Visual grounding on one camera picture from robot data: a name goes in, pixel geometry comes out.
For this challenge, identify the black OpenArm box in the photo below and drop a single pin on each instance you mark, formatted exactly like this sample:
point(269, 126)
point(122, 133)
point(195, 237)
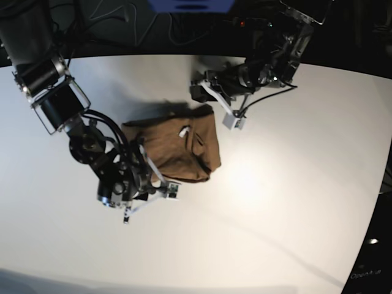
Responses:
point(371, 272)

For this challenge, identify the brown T-shirt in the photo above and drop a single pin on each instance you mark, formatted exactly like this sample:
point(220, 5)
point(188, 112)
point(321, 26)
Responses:
point(183, 144)

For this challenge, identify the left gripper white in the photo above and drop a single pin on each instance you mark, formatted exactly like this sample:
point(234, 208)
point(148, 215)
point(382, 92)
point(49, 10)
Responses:
point(229, 88)

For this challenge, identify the power strip with red light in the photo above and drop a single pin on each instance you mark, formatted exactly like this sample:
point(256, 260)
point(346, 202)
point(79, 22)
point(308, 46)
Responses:
point(250, 23)

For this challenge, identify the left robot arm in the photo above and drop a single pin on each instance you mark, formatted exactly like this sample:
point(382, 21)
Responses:
point(275, 35)

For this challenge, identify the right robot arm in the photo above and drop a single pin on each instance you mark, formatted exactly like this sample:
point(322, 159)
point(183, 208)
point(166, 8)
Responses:
point(124, 170)

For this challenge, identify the blue plastic object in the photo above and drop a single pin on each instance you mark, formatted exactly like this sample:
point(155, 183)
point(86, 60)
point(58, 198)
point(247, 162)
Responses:
point(191, 6)

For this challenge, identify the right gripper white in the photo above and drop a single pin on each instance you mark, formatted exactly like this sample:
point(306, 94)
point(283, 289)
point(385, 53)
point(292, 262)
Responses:
point(150, 183)

